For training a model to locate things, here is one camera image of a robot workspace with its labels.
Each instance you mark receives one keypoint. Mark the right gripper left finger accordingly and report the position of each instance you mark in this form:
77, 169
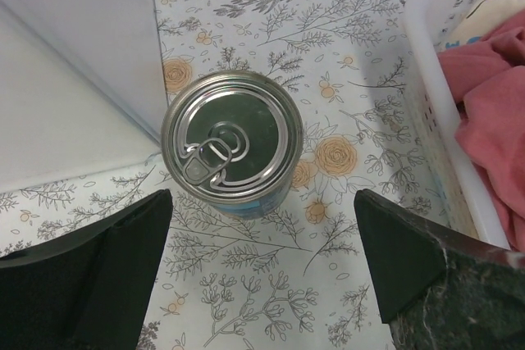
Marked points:
88, 289

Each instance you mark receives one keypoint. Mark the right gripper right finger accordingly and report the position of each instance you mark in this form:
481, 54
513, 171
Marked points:
437, 288

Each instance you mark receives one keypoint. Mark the blue can with clear lid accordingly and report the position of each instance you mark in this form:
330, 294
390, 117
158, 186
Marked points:
232, 139

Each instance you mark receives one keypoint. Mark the white plastic cube cabinet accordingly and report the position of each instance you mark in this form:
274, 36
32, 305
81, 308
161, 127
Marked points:
82, 88

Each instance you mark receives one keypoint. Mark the red cloth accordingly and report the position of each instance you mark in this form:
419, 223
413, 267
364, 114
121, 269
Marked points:
486, 80

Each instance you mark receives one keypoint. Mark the white laundry basket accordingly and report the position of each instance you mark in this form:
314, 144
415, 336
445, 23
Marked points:
467, 203

